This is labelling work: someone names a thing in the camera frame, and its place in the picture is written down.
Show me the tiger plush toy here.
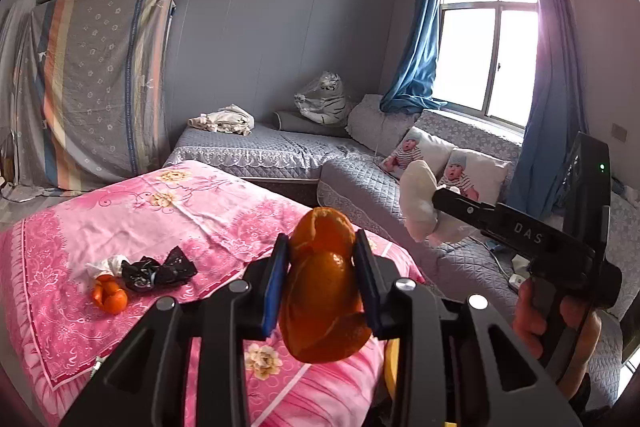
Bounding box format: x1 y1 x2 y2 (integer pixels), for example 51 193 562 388
294 72 351 125

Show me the striped cloth wardrobe cover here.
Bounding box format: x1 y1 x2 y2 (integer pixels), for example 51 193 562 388
14 0 177 192

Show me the blue curtain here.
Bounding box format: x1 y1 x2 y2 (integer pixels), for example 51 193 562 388
380 0 446 115
507 0 590 220

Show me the grey quilted cushion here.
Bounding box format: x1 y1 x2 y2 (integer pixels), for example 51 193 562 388
346 94 421 145

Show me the grey quilted sofa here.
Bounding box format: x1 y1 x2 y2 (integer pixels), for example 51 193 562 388
164 94 640 408

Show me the small black plastic bag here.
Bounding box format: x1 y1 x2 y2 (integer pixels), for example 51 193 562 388
121 246 197 294

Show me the pink floral blanket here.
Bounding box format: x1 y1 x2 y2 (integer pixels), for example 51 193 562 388
0 159 426 427

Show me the white tissue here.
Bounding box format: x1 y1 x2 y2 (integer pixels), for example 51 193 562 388
400 159 478 248
86 254 133 280

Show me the baby print cushion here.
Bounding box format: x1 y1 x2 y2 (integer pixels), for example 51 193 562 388
439 148 513 202
382 126 456 180

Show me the grey bolster pillow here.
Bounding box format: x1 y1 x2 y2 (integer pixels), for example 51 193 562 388
272 111 351 138

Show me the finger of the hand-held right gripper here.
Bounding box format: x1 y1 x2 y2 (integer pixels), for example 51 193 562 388
431 188 498 235

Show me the beige clothes pile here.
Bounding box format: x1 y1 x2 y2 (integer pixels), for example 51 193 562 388
187 104 255 136

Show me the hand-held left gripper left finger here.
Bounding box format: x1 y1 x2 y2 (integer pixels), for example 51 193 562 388
60 234 291 427

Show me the person's right hand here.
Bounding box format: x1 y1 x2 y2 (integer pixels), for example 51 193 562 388
514 279 603 400

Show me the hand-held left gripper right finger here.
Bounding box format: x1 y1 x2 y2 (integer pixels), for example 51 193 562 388
352 229 583 427

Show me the window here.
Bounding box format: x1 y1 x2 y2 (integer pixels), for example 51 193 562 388
432 0 543 128

